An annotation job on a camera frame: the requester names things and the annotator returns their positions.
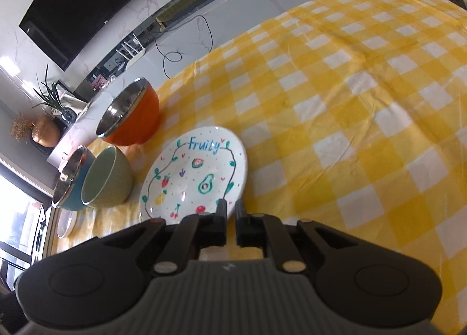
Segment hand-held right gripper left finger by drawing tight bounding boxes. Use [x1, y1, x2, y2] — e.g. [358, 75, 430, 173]
[104, 199, 228, 277]

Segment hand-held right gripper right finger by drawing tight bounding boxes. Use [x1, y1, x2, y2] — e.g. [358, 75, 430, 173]
[235, 199, 358, 273]

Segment white fruit-print plate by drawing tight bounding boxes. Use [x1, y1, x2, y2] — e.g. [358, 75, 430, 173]
[139, 126, 248, 224]

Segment green ceramic bowl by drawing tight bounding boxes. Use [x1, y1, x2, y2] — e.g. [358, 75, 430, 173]
[81, 145, 134, 209]

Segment orange steel-lined bowl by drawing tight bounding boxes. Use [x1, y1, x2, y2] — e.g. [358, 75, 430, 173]
[96, 78, 161, 146]

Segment blue steel-lined bowl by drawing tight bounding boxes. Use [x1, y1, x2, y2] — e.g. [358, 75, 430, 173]
[52, 145, 96, 211]

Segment yellow checked tablecloth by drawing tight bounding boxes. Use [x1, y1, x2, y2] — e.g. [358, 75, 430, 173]
[47, 0, 467, 335]

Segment plain white plate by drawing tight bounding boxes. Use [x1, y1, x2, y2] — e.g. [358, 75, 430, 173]
[57, 207, 78, 239]

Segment white router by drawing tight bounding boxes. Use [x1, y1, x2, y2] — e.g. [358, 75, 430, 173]
[117, 38, 147, 63]

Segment orange round vase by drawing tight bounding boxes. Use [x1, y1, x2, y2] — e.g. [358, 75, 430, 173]
[32, 116, 61, 148]

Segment green leafy plant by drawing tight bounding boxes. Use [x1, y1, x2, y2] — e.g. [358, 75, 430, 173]
[32, 64, 77, 117]

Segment dried brown flowers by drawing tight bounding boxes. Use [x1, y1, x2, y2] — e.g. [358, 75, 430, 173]
[10, 112, 35, 140]

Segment black flat television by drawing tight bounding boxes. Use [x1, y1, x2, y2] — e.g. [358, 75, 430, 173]
[19, 0, 174, 72]

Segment black cable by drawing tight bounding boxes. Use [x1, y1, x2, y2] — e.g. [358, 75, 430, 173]
[155, 14, 213, 78]

